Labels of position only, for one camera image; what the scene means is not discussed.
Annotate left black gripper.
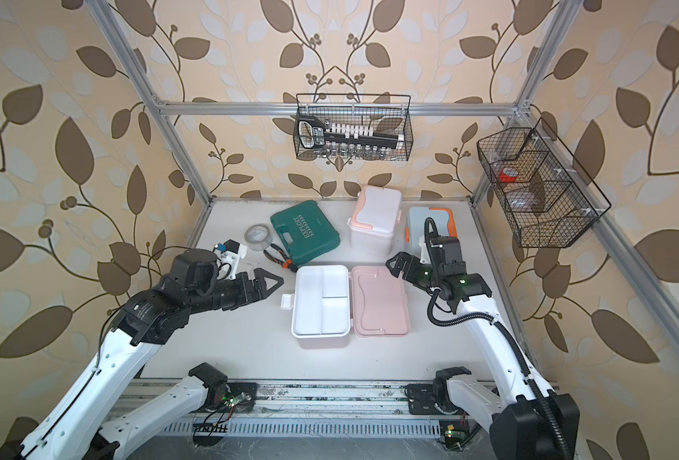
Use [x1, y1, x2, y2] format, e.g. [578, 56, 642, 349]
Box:
[184, 267, 283, 317]

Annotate blue box orange trim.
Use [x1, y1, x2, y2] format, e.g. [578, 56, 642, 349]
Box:
[405, 206, 458, 264]

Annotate white box pink trim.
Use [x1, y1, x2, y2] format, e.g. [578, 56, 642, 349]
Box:
[348, 185, 403, 259]

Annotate pink first aid box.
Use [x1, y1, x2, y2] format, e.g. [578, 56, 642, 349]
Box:
[298, 266, 412, 349]

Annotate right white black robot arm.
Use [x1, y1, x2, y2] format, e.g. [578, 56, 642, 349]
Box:
[386, 235, 580, 459]

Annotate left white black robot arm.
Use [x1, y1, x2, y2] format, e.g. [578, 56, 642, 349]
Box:
[0, 249, 284, 459]

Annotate orange black pliers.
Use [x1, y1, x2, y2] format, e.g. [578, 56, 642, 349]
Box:
[263, 243, 298, 273]

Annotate green plastic tool case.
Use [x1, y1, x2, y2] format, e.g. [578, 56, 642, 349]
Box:
[270, 200, 341, 266]

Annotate red tape roll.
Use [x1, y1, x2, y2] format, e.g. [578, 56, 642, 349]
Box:
[498, 167, 519, 184]

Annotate grey duct tape roll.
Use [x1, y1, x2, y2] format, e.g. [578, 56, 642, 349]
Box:
[244, 224, 274, 252]

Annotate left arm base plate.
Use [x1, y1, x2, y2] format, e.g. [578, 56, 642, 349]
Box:
[201, 381, 258, 413]

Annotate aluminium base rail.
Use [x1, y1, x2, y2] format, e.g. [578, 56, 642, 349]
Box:
[108, 378, 571, 420]

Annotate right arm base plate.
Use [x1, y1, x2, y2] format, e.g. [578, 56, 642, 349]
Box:
[404, 366, 472, 416]

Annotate right wire basket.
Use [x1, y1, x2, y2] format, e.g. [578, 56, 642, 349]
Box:
[477, 118, 612, 249]

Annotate wire basket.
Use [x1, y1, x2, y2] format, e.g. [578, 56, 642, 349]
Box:
[477, 118, 612, 249]
[293, 92, 414, 162]

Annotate black socket set rail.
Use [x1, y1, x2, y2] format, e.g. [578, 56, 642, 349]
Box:
[295, 117, 406, 150]

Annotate back wire basket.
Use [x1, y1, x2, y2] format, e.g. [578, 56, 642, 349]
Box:
[293, 92, 414, 162]

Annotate black corrugated cable conduit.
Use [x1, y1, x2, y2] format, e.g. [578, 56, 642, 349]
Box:
[423, 217, 574, 460]

